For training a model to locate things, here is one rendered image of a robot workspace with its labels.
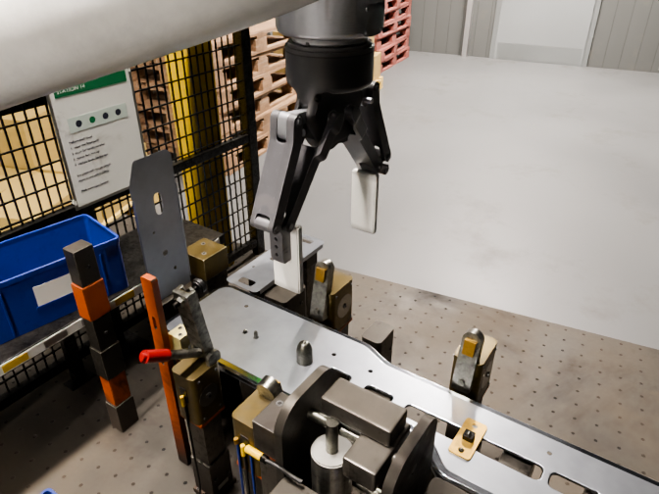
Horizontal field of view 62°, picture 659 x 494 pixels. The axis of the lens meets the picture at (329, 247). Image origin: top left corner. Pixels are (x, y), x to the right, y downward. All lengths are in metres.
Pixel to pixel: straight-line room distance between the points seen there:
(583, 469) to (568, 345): 0.76
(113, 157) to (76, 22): 1.20
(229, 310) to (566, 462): 0.72
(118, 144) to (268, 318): 0.59
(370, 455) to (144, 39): 0.59
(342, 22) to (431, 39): 8.66
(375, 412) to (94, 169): 0.96
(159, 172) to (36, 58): 0.91
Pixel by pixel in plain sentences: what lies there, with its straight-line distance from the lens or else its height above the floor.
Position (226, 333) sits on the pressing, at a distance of 1.19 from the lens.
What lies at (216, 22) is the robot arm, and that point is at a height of 1.71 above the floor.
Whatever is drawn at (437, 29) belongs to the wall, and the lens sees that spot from 9.05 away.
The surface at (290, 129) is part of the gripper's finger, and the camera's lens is 0.44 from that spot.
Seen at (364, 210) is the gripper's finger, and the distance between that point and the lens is 0.60.
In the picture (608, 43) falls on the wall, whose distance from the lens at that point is 8.77.
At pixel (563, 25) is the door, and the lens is 8.70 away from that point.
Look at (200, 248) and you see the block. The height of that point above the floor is 1.06.
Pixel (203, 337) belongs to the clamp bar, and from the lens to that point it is 1.01.
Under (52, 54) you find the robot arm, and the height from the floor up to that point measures 1.69.
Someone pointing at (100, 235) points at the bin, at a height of 1.13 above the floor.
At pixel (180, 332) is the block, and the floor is 1.07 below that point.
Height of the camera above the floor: 1.75
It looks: 31 degrees down
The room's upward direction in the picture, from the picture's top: straight up
